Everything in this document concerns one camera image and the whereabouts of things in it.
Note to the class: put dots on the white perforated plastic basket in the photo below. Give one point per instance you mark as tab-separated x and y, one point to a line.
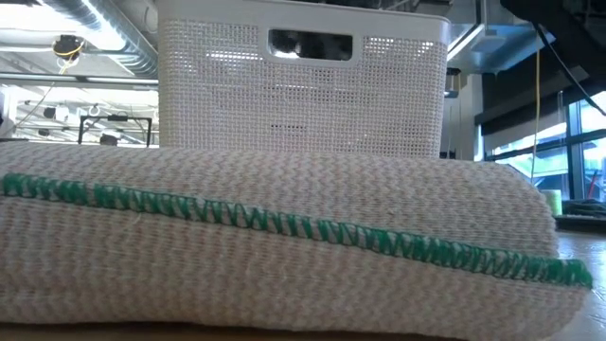
303	104

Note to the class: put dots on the beige bandage roll green stitch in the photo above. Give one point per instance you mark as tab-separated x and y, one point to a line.
265	270

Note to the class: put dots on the silver ventilation duct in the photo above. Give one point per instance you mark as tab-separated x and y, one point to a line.
123	33

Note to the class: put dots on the dark window frame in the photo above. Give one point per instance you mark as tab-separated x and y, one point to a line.
575	142

